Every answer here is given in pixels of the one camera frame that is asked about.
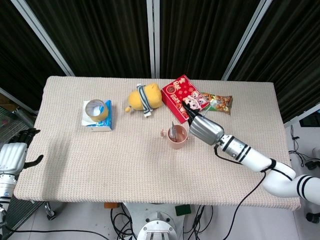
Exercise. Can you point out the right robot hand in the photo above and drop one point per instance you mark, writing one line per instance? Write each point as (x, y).
(207, 130)

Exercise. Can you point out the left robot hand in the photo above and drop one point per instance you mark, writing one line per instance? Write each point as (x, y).
(12, 157)

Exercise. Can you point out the grey toothbrush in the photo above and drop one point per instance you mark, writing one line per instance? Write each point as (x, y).
(208, 107)

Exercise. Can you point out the floral toothpaste tube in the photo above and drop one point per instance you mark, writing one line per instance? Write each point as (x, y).
(173, 131)

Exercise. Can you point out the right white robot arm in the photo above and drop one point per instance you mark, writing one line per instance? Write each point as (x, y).
(257, 157)

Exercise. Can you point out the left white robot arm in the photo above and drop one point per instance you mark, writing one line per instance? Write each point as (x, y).
(6, 187)

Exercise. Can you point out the pink ribbed plastic cup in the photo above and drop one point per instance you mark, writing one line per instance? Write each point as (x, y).
(177, 145)

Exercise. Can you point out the green snack bag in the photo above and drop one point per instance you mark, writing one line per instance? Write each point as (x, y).
(221, 102)

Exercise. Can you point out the table leg with caster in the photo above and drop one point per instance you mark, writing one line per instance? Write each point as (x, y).
(49, 211)

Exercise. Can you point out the yellow plush toy with scarf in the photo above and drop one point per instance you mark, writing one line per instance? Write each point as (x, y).
(150, 96)

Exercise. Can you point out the green block under table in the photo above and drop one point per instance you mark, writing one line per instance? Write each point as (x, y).
(183, 210)

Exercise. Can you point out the black pleated curtain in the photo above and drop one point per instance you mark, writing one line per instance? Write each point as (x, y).
(200, 35)
(295, 55)
(100, 32)
(15, 50)

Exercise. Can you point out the blue white tissue pack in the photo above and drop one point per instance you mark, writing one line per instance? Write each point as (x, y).
(105, 126)

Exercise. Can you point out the beige waffle tablecloth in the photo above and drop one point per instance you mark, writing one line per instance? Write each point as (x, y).
(112, 162)

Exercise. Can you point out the yellow packing tape roll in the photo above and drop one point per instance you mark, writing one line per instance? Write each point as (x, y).
(103, 113)

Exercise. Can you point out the white robot torso base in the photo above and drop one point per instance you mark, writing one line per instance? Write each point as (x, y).
(157, 220)

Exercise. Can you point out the black monitor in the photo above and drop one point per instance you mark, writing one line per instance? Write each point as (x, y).
(310, 120)

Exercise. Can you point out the orange block under table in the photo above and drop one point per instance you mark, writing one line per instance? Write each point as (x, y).
(110, 205)

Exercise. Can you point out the black power adapter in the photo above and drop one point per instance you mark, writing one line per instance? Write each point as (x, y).
(311, 165)

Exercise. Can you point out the white frame post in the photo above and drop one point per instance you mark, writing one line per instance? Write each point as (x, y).
(153, 37)
(245, 40)
(45, 37)

